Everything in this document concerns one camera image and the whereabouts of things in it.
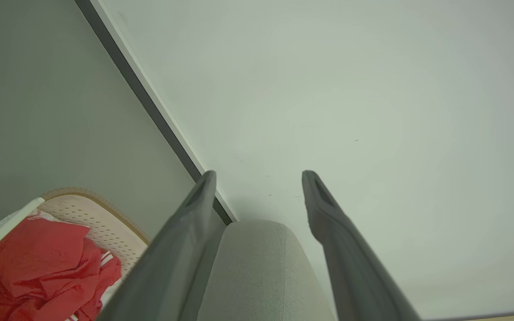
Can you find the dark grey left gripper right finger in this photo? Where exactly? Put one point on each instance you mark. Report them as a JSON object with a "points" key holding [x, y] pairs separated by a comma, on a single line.
{"points": [[355, 267]]}

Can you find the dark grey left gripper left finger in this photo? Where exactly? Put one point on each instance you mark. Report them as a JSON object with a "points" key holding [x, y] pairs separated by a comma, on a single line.
{"points": [[167, 267]]}

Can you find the red and white jersey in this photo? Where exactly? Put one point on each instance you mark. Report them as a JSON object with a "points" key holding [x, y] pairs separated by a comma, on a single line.
{"points": [[38, 263]]}

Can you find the beige perforated laundry basket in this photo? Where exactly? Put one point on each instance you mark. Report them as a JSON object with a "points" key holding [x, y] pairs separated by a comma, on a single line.
{"points": [[105, 223]]}

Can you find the grey carpet mat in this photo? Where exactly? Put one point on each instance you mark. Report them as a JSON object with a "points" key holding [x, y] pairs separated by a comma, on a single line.
{"points": [[261, 267]]}

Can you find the dark grey wall baseboard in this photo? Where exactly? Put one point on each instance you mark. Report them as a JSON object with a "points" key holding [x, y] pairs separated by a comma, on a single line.
{"points": [[150, 102]]}

